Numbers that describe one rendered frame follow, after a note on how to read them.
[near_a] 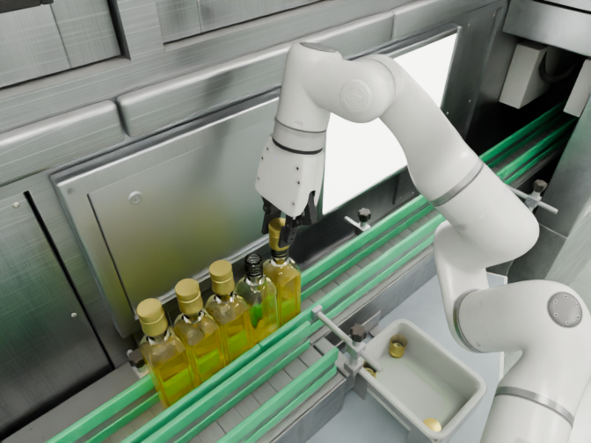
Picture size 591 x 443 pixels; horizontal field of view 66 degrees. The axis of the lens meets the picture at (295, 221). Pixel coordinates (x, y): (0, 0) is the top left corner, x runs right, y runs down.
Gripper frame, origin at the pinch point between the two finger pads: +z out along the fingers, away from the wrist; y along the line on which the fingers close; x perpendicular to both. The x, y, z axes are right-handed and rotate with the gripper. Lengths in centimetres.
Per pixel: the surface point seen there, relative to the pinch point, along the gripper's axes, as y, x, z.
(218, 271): 0.7, -11.8, 3.8
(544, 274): 22, 101, 33
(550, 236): 18, 97, 20
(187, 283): -0.2, -16.4, 5.0
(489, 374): 31, 43, 32
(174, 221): -12.5, -11.7, 2.9
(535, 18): -7, 82, -35
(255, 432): 13.5, -9.9, 29.3
